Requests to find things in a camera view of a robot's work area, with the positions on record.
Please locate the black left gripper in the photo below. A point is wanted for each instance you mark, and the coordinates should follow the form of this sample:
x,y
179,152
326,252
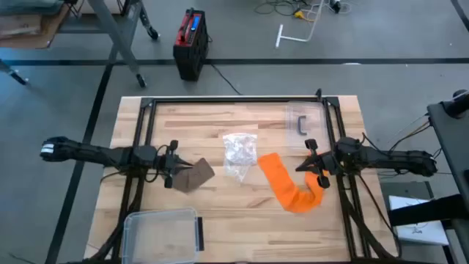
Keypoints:
x,y
170,163

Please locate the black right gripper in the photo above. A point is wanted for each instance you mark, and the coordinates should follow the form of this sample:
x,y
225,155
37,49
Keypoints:
x,y
328,163

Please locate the brown elastic bandage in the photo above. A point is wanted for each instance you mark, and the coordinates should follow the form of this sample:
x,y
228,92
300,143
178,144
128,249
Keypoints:
x,y
198,176

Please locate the orange elastic bandage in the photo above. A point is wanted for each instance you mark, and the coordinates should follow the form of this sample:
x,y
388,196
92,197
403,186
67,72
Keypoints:
x,y
282,183

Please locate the clear plastic zip bag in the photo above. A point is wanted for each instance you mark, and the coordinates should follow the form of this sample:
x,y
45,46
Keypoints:
x,y
240,154

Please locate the clear plastic storage bin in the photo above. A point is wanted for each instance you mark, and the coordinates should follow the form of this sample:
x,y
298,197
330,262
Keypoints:
x,y
161,238

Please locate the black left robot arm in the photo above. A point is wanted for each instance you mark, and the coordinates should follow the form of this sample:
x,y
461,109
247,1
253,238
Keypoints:
x,y
91,152

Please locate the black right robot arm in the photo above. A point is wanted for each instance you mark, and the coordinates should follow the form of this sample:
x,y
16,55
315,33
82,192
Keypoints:
x,y
395,161

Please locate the red and black power station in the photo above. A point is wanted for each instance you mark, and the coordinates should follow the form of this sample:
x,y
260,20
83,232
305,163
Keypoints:
x,y
188,44

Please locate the black flat beam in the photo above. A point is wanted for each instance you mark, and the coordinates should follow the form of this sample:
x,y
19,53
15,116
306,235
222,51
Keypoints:
x,y
425,210

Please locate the white T-shaped pipe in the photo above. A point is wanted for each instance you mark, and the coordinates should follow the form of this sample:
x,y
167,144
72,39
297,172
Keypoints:
x,y
293,38

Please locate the white paper box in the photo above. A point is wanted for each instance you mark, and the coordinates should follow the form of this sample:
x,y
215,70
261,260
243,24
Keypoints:
x,y
421,234

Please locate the grey rolling cart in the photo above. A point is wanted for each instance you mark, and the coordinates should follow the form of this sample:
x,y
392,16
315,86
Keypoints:
x,y
117,40

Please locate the black side table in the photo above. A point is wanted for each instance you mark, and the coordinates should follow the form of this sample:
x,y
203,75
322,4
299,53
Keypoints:
x,y
450,139

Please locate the brown cardboard sheet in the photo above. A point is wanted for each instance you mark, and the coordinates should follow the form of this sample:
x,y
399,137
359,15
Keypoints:
x,y
22,33

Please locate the black aluminium rig frame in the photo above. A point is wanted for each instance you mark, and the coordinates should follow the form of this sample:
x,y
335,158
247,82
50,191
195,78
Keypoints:
x,y
238,99

